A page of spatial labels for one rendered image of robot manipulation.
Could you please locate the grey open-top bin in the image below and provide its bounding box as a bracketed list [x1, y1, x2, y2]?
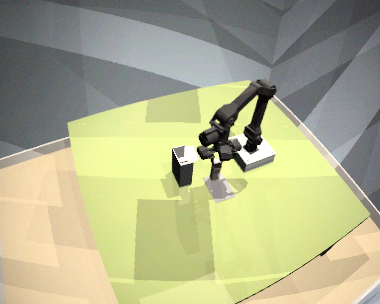
[172, 145, 194, 188]

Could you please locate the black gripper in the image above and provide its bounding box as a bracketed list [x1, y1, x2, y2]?
[197, 138, 242, 164]

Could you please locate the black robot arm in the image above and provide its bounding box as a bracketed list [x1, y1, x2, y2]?
[199, 79, 277, 162]

